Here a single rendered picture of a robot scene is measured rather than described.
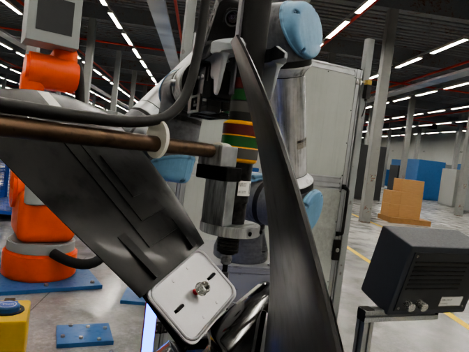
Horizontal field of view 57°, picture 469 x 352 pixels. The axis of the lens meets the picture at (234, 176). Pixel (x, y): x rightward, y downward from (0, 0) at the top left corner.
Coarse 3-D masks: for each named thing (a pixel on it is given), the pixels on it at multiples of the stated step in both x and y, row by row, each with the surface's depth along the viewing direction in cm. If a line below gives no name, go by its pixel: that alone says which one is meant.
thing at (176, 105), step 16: (208, 0) 41; (208, 16) 41; (192, 64) 40; (192, 80) 40; (0, 96) 26; (16, 112) 27; (32, 112) 28; (48, 112) 28; (64, 112) 29; (80, 112) 31; (96, 112) 32; (176, 112) 39; (160, 128) 38
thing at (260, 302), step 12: (264, 288) 42; (252, 300) 41; (264, 300) 40; (228, 312) 42; (240, 312) 40; (252, 312) 40; (216, 324) 41; (228, 324) 40; (240, 324) 39; (252, 324) 39; (216, 336) 39; (228, 336) 39; (240, 336) 38; (252, 336) 38; (168, 348) 39; (216, 348) 39; (228, 348) 38; (240, 348) 37
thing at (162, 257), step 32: (32, 96) 42; (64, 96) 48; (32, 160) 37; (64, 160) 40; (96, 160) 42; (128, 160) 47; (64, 192) 37; (96, 192) 40; (128, 192) 43; (160, 192) 47; (96, 224) 38; (128, 224) 40; (160, 224) 43; (192, 224) 46; (128, 256) 38; (160, 256) 40
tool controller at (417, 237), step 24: (384, 240) 107; (408, 240) 101; (432, 240) 105; (456, 240) 108; (384, 264) 106; (408, 264) 100; (432, 264) 102; (456, 264) 105; (384, 288) 105; (408, 288) 102; (432, 288) 105; (456, 288) 108; (408, 312) 106; (432, 312) 109
